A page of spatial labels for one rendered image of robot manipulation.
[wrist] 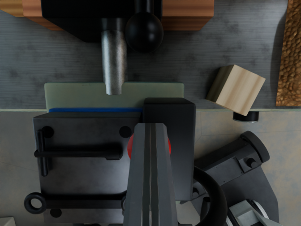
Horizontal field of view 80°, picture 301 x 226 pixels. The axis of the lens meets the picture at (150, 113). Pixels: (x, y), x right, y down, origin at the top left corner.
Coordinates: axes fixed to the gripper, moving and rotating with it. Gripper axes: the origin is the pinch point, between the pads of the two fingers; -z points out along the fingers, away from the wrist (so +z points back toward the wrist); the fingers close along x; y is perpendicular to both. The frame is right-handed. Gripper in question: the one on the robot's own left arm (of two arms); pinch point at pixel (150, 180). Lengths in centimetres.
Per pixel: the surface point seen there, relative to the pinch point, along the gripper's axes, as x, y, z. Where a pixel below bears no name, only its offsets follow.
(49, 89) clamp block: -9.9, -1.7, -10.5
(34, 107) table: -15.4, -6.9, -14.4
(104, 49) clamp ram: -4.4, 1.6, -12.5
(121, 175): -2.4, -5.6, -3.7
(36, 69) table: -14.7, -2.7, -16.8
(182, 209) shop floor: 22, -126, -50
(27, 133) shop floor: -80, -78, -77
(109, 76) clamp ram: -3.9, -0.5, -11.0
